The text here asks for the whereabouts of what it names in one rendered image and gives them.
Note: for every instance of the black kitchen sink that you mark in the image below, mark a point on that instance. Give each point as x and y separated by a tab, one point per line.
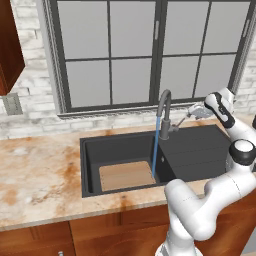
200	151

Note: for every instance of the grey wall outlet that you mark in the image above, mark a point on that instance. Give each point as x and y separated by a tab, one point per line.
12	104

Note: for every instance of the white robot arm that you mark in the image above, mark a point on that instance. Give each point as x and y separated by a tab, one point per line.
216	196

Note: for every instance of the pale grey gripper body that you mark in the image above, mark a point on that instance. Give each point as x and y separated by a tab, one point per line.
199	110

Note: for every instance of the dark wood wall cupboard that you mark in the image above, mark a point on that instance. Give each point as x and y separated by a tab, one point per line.
8	46

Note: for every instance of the dark framed window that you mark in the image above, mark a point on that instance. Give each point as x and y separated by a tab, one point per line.
150	53

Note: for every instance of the blue water stream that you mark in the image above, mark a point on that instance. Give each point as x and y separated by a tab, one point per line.
155	146

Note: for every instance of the wooden cupboard door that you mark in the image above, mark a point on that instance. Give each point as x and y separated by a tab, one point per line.
123	233
36	240

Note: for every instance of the wooden cutting board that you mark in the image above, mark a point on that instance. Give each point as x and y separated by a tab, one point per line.
126	175

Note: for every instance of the dark grey sink faucet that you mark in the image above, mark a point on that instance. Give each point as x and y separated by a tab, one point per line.
164	115

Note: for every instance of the silver cupboard knob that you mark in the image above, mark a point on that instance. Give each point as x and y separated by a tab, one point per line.
60	253

